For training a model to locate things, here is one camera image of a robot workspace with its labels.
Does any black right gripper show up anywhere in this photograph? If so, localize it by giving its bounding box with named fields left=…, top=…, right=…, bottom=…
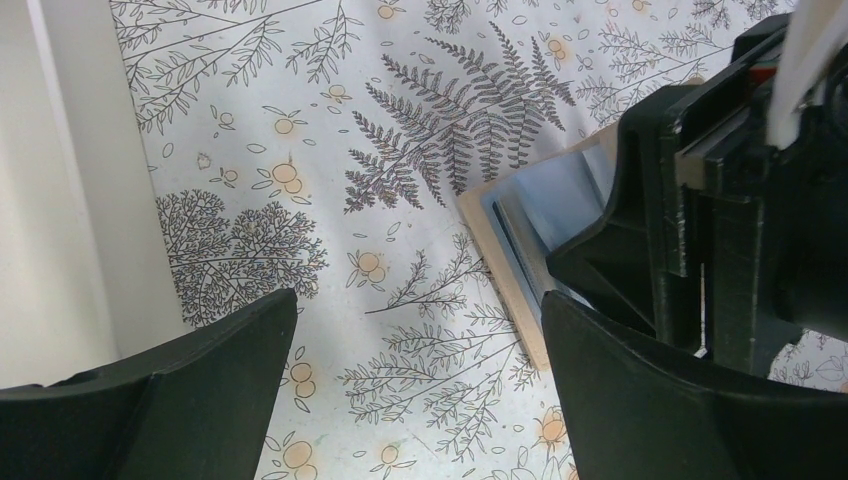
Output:
left=546, top=13, right=847, bottom=376

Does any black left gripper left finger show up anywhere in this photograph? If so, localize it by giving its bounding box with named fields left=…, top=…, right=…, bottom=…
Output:
left=1, top=289, right=298, bottom=479

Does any floral patterned table mat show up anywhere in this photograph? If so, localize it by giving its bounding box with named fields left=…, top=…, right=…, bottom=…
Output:
left=109, top=0, right=848, bottom=480

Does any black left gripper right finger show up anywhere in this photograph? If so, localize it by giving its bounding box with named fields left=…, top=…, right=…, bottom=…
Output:
left=542, top=291, right=847, bottom=479

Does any long white plastic tray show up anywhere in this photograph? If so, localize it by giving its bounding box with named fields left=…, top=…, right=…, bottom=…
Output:
left=1, top=1, right=188, bottom=388

